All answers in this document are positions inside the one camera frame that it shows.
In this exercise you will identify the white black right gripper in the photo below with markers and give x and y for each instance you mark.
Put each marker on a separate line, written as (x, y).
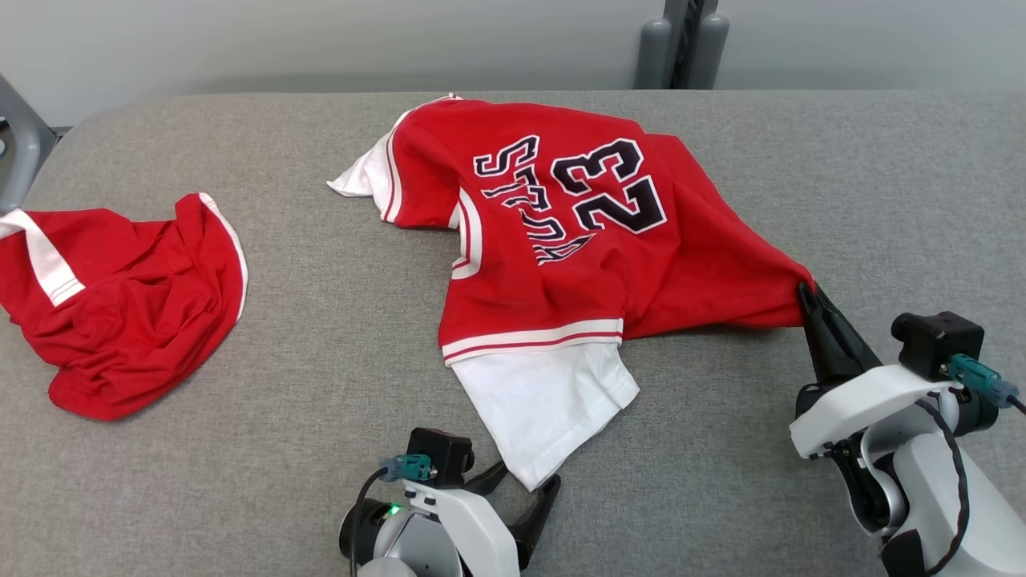
(850, 405)

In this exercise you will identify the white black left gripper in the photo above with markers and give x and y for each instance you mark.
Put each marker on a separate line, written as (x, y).
(481, 537)

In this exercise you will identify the red white jersey number 23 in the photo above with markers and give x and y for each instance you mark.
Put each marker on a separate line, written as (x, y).
(561, 304)

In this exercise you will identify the red shorts with white stripes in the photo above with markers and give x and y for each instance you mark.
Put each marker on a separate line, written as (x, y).
(136, 320)

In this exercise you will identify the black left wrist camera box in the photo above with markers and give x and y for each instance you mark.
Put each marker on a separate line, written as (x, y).
(441, 453)

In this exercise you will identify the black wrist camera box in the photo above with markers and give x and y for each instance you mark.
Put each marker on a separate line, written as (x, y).
(938, 340)
(441, 453)

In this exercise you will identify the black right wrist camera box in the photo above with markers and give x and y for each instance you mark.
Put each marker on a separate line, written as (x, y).
(938, 340)

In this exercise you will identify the grey metal wall column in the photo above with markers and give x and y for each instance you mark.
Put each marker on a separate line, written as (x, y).
(653, 56)

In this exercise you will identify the grey metal frame leg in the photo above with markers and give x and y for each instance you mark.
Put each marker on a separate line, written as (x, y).
(20, 136)

